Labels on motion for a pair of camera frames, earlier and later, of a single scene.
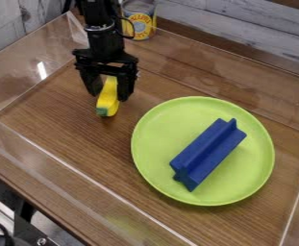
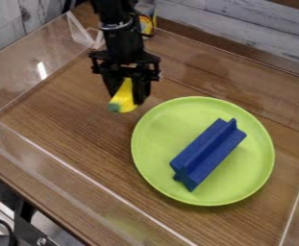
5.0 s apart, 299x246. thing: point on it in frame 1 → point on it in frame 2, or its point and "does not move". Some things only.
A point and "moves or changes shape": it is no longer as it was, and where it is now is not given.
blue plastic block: [206, 152] does not move
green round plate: [169, 130] does not move
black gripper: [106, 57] → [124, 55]
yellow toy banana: [109, 102] moves or changes shape
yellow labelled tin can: [141, 19] does not move
